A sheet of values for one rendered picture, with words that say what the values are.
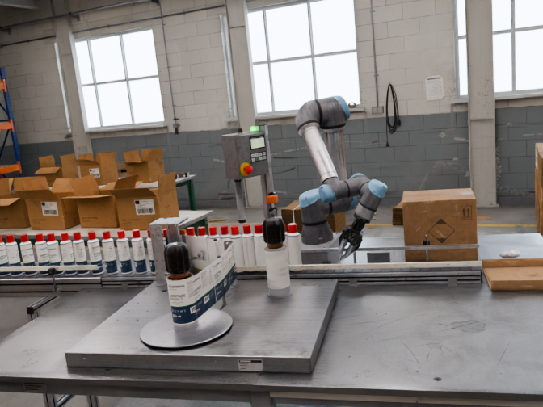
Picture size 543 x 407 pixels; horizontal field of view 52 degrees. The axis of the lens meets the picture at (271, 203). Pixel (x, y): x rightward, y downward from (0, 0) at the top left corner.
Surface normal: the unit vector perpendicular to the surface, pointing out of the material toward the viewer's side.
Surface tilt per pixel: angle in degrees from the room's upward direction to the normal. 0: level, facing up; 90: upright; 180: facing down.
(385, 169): 90
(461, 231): 90
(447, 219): 90
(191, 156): 90
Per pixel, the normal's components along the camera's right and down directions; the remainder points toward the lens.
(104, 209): -0.38, 0.22
